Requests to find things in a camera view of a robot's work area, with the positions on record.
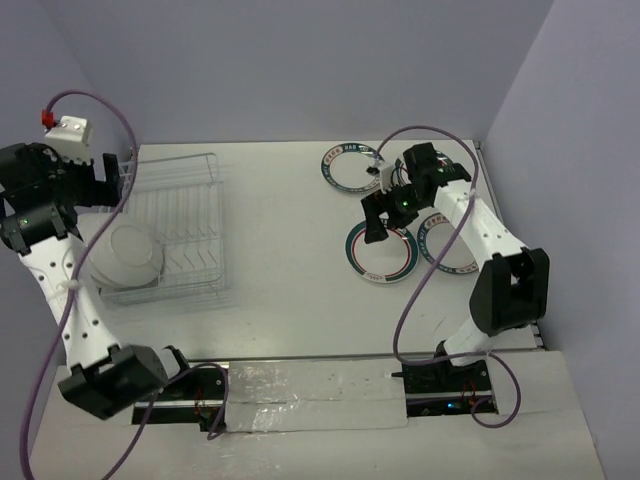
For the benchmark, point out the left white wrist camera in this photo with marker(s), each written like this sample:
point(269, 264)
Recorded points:
point(70, 138)

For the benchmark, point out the white wire dish rack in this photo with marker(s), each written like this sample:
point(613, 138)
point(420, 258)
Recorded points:
point(180, 200)

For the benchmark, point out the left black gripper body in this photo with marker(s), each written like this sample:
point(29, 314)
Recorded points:
point(76, 183)

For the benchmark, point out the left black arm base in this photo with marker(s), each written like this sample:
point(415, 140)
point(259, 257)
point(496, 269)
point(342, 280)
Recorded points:
point(194, 399)

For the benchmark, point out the green red ring plate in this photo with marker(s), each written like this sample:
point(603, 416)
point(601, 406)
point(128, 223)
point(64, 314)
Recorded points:
point(389, 261)
point(400, 174)

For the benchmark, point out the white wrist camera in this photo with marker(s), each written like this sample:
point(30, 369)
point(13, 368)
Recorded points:
point(70, 138)
point(383, 176)

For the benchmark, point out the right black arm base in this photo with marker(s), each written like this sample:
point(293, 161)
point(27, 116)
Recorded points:
point(442, 389)

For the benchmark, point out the silver tape sheet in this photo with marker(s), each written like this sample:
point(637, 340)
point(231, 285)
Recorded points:
point(315, 395)

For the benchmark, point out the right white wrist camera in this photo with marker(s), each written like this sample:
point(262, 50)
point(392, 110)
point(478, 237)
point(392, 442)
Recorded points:
point(383, 176)

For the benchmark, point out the green red ring plate back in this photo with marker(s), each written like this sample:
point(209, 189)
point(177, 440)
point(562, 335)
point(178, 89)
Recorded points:
point(400, 174)

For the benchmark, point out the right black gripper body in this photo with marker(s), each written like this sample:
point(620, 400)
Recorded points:
point(403, 205)

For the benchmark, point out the red characters plate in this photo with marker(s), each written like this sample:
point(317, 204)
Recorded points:
point(128, 263)

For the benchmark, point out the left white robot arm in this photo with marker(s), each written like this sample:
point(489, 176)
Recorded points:
point(105, 376)

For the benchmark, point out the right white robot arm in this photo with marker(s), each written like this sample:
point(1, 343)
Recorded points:
point(512, 287)

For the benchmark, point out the orange sunburst plate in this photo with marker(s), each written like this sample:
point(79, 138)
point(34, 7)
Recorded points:
point(127, 232)

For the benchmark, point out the green rim lettered plate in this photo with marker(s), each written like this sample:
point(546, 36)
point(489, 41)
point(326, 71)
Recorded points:
point(352, 167)

